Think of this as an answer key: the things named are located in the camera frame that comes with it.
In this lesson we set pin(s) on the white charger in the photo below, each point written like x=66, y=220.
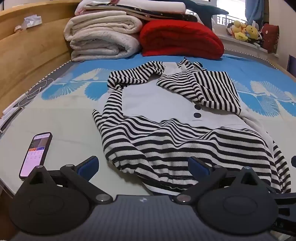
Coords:
x=10, y=109

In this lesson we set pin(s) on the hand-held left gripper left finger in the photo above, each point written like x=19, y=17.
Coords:
x=89, y=165

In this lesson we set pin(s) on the yellow plush toy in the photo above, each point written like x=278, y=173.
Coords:
x=252, y=31
x=238, y=30

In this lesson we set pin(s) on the teal shark plush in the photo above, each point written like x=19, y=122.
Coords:
x=205, y=9

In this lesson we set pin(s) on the purple box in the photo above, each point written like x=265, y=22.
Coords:
x=292, y=66

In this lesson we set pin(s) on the black white striped garment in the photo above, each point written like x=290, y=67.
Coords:
x=175, y=139

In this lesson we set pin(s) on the pink folded cloth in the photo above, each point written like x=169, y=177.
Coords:
x=80, y=9

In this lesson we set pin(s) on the black smartphone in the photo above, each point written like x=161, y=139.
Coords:
x=35, y=155

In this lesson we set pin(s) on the cream folded blanket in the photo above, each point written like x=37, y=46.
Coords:
x=104, y=47
x=101, y=25

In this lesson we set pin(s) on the dark patterned cloth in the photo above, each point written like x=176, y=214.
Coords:
x=166, y=15

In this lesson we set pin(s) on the blue printed bed sheet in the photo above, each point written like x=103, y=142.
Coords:
x=64, y=120

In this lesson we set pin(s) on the wooden headboard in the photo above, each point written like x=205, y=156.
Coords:
x=30, y=58

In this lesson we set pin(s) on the red cushion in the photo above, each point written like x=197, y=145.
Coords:
x=271, y=38

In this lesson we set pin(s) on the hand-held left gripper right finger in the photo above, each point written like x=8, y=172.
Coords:
x=198, y=167

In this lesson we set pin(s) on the tissue pack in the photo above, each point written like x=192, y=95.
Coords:
x=32, y=21

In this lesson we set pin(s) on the red folded blanket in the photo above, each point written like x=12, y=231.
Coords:
x=180, y=39

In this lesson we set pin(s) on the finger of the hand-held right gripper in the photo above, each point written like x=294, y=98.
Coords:
x=286, y=208

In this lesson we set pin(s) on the blue curtain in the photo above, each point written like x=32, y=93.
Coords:
x=254, y=10

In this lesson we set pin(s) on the white folded quilt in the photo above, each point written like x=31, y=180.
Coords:
x=138, y=7

